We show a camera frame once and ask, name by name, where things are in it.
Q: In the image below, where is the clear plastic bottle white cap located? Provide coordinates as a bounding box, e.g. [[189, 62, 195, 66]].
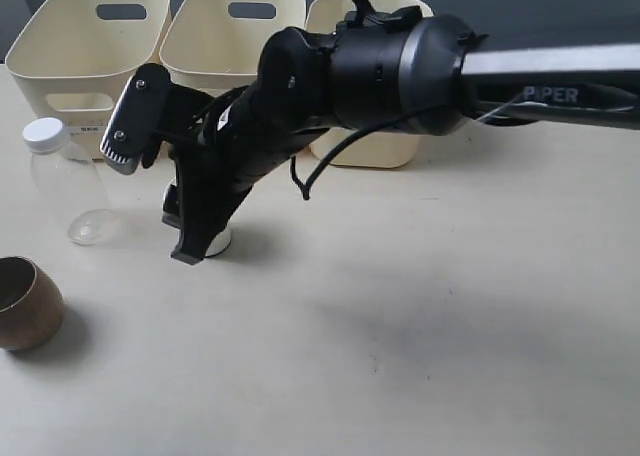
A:
[[22, 117, 117, 246]]

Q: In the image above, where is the brown wooden cup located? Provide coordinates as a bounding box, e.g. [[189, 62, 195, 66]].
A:
[[1, 256, 65, 351]]

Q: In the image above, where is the right cream plastic bin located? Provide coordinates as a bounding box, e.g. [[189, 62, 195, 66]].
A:
[[306, 0, 434, 169]]

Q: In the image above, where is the left cream plastic bin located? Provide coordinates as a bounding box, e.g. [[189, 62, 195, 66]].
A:
[[5, 0, 171, 159]]

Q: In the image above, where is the middle cream plastic bin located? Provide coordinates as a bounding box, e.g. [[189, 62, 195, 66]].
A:
[[159, 0, 306, 94]]

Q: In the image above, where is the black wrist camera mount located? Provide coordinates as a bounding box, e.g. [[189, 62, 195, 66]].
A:
[[100, 63, 213, 176]]

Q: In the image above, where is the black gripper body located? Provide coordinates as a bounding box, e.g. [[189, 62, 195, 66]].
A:
[[170, 87, 328, 205]]

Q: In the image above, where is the white paper cup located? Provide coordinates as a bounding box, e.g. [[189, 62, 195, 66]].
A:
[[165, 179, 232, 258]]

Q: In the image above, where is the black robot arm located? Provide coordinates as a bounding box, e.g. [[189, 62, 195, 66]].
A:
[[172, 8, 639, 265]]

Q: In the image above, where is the cream plastic bin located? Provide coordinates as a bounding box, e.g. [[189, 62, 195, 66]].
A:
[[5, 0, 171, 159], [159, 0, 306, 94], [306, 0, 434, 169]]

